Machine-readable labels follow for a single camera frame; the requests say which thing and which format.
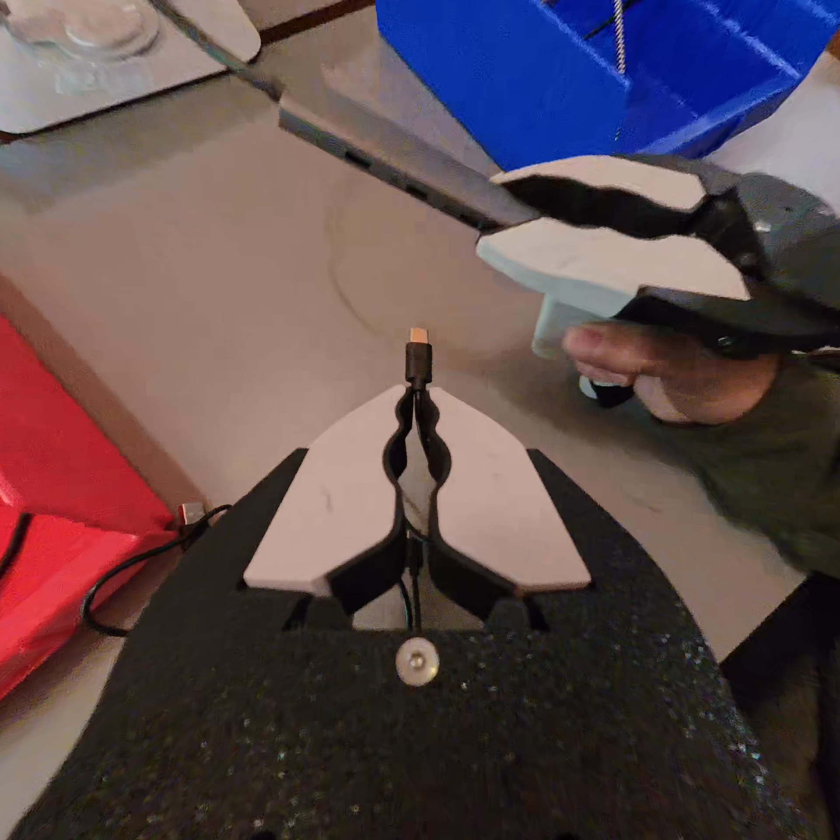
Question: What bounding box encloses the grey usb hub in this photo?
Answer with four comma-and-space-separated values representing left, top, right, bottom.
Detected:
277, 88, 542, 232

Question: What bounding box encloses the person's right hand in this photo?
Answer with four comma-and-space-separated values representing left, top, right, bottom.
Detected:
563, 322, 780, 425

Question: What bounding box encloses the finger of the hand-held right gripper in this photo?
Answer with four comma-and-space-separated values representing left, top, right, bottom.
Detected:
491, 155, 710, 238
476, 218, 750, 358

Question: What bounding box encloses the black usb-c cable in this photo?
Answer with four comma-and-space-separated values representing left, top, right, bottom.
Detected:
82, 327, 435, 637
0, 512, 32, 581

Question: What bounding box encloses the blue plastic bin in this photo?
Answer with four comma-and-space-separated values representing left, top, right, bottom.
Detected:
375, 0, 840, 173

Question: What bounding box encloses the dark hub cable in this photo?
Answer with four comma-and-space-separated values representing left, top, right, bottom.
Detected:
147, 0, 284, 102

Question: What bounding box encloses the red plastic bin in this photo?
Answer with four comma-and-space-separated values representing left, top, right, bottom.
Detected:
0, 315, 181, 700

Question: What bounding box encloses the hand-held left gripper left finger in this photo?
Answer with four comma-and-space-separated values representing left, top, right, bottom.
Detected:
243, 384, 421, 616

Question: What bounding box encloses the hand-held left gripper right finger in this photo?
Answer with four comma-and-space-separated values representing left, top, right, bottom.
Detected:
413, 386, 593, 621

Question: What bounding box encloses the person's right forearm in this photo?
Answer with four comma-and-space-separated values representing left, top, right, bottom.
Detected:
650, 351, 840, 578

